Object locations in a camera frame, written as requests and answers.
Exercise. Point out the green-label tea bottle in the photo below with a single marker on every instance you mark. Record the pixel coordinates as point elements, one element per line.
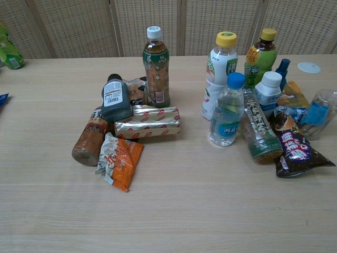
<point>259,131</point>

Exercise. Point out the dark brown ice-cream packet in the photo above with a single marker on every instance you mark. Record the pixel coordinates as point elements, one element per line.
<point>293,145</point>

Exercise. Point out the crushed clear blue-label bottle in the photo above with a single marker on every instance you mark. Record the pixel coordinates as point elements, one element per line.
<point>319,113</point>

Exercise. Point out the cow-pattern pastry packet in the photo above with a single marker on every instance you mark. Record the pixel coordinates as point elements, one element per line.
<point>135,91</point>

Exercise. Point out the yellow cap white bottle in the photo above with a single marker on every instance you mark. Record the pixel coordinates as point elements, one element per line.
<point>217,73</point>

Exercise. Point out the gold red-patterned snack packet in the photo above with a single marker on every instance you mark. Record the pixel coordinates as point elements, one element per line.
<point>150,122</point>

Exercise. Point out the brown mocha coffee bottle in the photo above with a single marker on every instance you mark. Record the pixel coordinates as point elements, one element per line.
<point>89,139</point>

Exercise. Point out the yellow orange snack packet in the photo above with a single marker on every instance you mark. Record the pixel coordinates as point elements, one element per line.
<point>293,96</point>

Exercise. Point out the dark grey cylindrical can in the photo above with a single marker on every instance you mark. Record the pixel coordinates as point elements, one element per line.
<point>116,105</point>

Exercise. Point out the orange white snack packet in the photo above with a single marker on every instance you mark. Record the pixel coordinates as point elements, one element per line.
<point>121,160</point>

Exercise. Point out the white round lid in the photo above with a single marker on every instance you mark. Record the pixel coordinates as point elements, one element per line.
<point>308,67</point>

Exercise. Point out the small white-capped white bottle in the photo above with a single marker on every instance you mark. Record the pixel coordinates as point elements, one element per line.
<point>268,89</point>

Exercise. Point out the woven bamboo folding screen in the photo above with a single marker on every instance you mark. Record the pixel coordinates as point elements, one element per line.
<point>79,26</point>

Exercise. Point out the dark blue spray bottle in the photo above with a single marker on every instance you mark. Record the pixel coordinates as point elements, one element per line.
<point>283,69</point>

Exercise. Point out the small clear water bottle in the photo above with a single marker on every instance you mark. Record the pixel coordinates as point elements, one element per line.
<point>226,116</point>

